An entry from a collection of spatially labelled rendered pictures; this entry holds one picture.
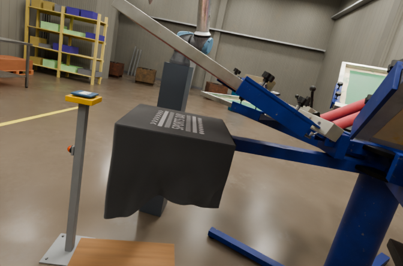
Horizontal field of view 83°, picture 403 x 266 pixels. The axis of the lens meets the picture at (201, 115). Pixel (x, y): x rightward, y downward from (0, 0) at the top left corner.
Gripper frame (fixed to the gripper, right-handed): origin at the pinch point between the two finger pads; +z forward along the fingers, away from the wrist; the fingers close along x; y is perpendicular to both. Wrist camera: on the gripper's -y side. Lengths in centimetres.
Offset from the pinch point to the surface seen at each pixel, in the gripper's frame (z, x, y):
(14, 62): 226, 356, 507
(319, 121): 9, -87, -27
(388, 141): 5, -94, -48
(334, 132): 10, -89, -34
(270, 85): 6, -65, -20
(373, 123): 4, -84, -51
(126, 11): 8.7, -9.3, -28.8
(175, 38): 8.7, -26.6, -28.8
